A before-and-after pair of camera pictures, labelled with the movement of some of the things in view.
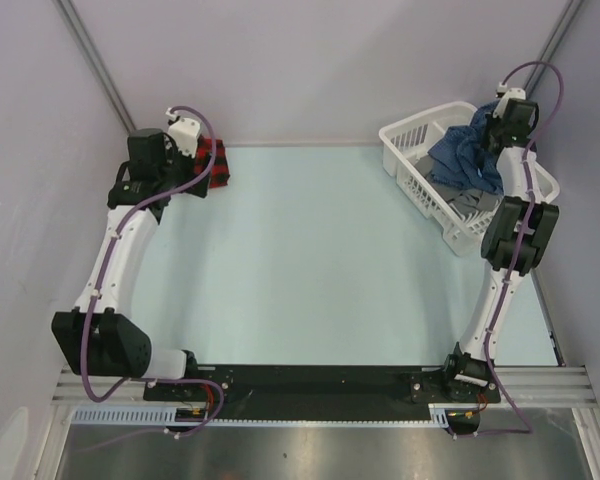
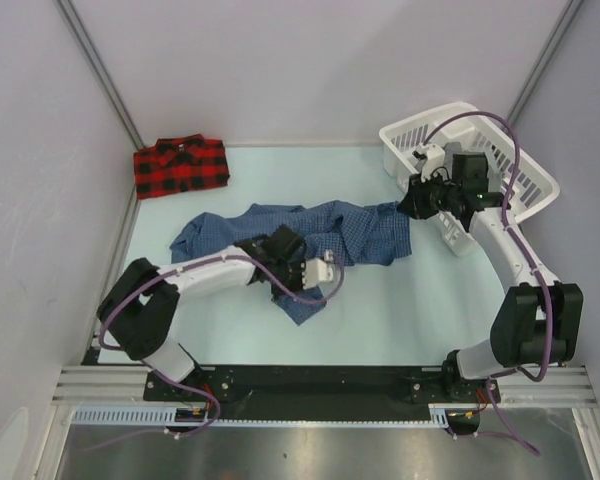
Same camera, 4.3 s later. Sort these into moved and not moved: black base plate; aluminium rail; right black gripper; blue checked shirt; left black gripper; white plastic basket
Moved: blue checked shirt; right black gripper; left black gripper
Not moved: black base plate; aluminium rail; white plastic basket
